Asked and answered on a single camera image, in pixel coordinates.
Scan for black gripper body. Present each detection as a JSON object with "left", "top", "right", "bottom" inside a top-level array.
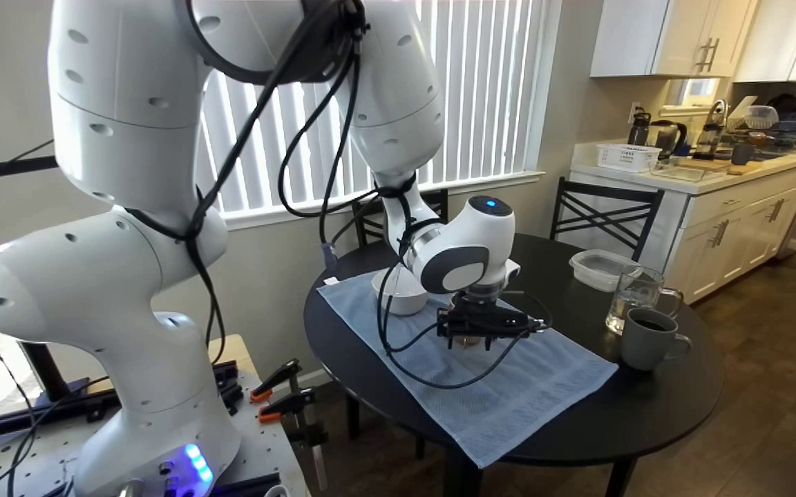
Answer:
[{"left": 447, "top": 294, "right": 517, "bottom": 351}]

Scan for robot base mounting platform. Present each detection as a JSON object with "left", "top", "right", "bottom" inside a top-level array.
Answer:
[{"left": 0, "top": 331, "right": 311, "bottom": 497}]

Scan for white bowl at edge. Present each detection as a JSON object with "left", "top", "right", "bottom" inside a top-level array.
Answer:
[{"left": 565, "top": 249, "right": 641, "bottom": 294}]

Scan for blue cloth towel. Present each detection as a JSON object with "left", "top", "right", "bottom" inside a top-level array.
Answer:
[{"left": 314, "top": 264, "right": 621, "bottom": 471}]

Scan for black cross-back chair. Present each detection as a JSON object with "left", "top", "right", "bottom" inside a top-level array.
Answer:
[
  {"left": 350, "top": 186, "right": 451, "bottom": 249},
  {"left": 547, "top": 177, "right": 666, "bottom": 264}
]

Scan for clear drinking glass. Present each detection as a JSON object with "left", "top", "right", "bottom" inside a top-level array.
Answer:
[{"left": 603, "top": 268, "right": 662, "bottom": 340}]

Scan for round black table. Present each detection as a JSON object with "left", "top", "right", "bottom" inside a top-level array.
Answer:
[{"left": 300, "top": 228, "right": 724, "bottom": 497}]

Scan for grey ceramic mug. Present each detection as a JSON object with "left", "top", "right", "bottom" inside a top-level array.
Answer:
[{"left": 619, "top": 305, "right": 693, "bottom": 371}]

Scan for black orange-tipped clamp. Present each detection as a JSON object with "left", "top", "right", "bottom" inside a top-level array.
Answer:
[
  {"left": 248, "top": 356, "right": 303, "bottom": 406},
  {"left": 256, "top": 385, "right": 321, "bottom": 424}
]

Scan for white plastic basket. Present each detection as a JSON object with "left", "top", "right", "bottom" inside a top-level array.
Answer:
[{"left": 596, "top": 141, "right": 662, "bottom": 173}]

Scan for white vertical window blinds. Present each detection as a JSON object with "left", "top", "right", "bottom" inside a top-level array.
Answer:
[{"left": 188, "top": 0, "right": 561, "bottom": 222}]

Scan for black coffee maker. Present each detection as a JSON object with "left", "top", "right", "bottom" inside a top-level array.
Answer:
[{"left": 626, "top": 101, "right": 688, "bottom": 160}]

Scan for white counter island cabinet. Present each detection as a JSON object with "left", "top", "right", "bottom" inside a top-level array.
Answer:
[{"left": 568, "top": 141, "right": 796, "bottom": 305}]

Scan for white upper cabinets above island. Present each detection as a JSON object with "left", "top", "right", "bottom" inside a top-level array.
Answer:
[{"left": 589, "top": 0, "right": 796, "bottom": 84}]

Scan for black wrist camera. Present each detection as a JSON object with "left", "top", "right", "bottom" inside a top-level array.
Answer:
[{"left": 433, "top": 305, "right": 549, "bottom": 341}]

